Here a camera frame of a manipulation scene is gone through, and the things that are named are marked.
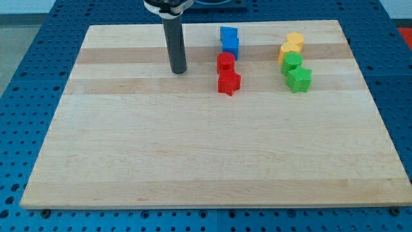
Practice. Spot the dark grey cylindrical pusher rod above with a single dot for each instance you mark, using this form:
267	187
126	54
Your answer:
175	44

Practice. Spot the red star block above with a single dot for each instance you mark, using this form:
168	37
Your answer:
229	82

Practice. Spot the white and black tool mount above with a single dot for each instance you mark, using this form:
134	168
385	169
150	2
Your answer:
168	7

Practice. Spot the green star block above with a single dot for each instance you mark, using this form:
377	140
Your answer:
299	79

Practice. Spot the blue cube block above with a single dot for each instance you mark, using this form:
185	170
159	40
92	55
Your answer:
231	45

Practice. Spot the yellow hexagon block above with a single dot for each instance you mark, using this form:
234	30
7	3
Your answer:
296	38

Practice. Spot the light wooden board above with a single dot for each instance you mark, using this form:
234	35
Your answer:
130	134

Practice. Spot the yellow heart block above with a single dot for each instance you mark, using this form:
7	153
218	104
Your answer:
285	48

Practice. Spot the red object at right edge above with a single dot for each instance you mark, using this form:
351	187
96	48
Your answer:
406	33

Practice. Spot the red cylinder block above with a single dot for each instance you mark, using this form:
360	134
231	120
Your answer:
225	62

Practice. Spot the green cylinder block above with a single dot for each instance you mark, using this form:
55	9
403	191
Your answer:
290	62

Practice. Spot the blue triangle block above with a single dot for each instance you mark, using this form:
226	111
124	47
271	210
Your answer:
228	33

